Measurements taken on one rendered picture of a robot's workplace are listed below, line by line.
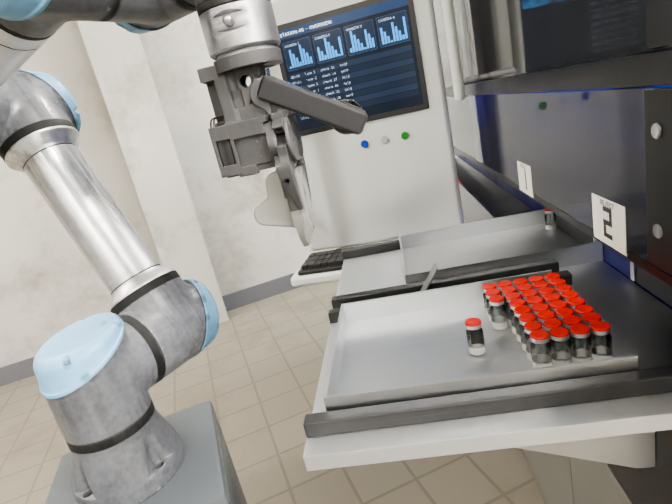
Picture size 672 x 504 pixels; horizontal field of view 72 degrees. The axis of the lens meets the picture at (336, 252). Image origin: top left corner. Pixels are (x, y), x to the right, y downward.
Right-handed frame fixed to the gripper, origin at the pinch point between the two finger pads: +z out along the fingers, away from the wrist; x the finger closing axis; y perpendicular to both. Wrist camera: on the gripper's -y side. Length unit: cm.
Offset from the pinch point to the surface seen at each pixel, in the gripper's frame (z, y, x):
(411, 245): 21, -12, -54
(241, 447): 110, 70, -101
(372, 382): 21.4, -3.1, -0.8
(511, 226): 21, -35, -54
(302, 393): 110, 49, -134
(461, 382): 18.4, -13.8, 6.1
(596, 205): 5.9, -35.4, -9.8
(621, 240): 8.8, -35.4, -3.6
